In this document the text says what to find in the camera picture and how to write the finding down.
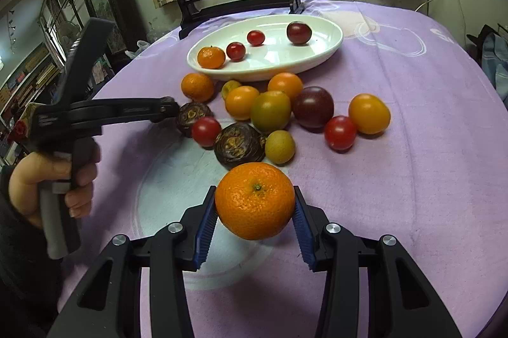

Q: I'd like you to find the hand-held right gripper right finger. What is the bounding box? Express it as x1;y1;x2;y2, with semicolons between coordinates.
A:
293;185;463;338

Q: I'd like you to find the green-orange tomato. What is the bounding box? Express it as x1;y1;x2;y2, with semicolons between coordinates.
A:
250;91;292;134

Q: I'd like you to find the large dark water chestnut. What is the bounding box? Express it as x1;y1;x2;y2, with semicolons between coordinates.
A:
214;122;266;170

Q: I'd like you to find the person's left forearm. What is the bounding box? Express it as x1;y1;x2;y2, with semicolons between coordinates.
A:
0;167;66;338

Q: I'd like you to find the small dark water chestnut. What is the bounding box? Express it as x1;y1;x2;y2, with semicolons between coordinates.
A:
176;102;213;138

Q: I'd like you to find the yellow-orange oval fruit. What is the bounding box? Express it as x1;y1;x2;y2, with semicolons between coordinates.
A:
348;93;391;135

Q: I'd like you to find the small mandarin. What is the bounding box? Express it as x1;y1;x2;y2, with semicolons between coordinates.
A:
181;73;215;102
197;46;226;70

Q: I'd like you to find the purple tablecloth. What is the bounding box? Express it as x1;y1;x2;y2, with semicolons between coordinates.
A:
59;0;508;338

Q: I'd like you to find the small dark purple tomato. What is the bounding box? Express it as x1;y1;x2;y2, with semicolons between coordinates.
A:
286;21;312;45

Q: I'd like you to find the small smooth orange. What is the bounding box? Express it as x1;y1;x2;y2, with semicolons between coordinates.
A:
224;85;260;121
267;72;304;100

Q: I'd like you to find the large orange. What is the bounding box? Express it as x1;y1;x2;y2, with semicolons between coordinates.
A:
215;162;296;241

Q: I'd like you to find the large dark purple tomato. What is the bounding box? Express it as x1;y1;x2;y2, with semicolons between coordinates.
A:
292;86;335;130

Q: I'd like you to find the white plastic bag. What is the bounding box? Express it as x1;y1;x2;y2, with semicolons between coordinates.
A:
126;40;150;58

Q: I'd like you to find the person's left hand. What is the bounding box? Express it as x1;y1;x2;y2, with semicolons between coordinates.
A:
9;143;101;229

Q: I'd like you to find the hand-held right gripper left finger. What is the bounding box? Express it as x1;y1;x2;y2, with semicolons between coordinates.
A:
47;186;219;338

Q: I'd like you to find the small yellow kumquat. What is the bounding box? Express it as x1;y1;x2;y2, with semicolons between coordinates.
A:
221;80;243;100

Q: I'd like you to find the bookshelf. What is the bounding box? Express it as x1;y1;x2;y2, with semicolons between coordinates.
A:
0;40;60;164

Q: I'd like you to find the pile of clothes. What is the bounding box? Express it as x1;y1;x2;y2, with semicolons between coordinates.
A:
466;24;508;104

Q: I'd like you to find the small yellow-green fruit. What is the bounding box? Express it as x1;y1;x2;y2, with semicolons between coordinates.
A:
264;130;296;165

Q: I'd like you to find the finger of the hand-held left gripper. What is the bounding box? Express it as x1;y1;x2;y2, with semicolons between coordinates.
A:
71;97;180;124

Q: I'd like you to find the white oval plate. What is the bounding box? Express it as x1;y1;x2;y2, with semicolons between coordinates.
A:
186;15;344;82

